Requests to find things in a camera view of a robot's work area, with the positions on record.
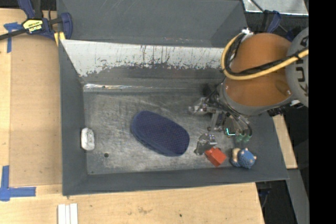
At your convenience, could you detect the blue toy animal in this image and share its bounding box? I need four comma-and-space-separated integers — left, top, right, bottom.
229, 147, 258, 169

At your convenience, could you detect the dark blue oval sponge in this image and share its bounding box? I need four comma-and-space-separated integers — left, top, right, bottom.
130, 110, 191, 157

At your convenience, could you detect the grey metal bin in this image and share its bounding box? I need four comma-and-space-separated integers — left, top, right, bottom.
55, 0, 290, 196

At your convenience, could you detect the red toy block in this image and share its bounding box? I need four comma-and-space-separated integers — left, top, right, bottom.
204, 147, 227, 167

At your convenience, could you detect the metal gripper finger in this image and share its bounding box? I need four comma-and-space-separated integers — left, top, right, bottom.
188, 98, 212, 115
193, 133, 218, 156

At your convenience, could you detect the small white packet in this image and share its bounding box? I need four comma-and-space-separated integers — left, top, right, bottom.
80, 127, 96, 151

